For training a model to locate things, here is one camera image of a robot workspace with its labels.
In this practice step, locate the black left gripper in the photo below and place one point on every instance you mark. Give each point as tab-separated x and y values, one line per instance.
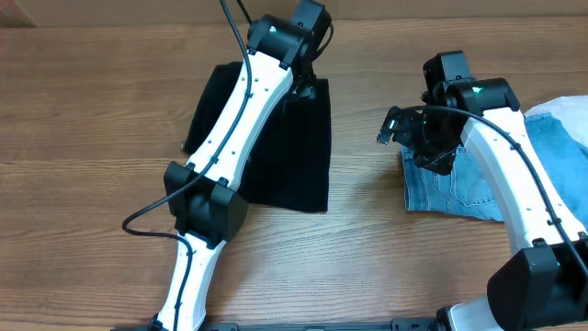
305	90

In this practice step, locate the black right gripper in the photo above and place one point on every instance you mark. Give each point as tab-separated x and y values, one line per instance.
432	156

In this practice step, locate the black skirt with pearl buttons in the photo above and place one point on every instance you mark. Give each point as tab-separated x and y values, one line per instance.
289	165

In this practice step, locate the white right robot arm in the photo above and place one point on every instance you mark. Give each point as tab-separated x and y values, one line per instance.
544	283

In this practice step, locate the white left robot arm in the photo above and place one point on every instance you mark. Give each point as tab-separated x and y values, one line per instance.
203	195

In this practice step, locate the white cloth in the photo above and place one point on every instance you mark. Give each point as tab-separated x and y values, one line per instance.
572	112

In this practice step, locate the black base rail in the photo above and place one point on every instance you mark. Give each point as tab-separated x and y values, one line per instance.
396	324

